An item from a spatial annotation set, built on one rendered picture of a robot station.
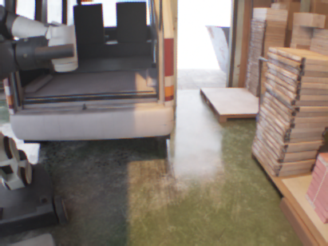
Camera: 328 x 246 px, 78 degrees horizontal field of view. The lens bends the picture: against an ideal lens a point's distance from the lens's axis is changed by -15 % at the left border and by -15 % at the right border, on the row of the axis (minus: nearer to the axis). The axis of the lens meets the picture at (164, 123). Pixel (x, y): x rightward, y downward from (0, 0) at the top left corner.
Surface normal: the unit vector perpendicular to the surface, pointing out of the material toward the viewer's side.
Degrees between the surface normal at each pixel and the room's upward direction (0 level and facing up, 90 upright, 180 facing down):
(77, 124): 86
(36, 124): 86
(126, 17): 93
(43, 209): 45
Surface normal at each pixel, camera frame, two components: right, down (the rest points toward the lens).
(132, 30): 0.09, 0.48
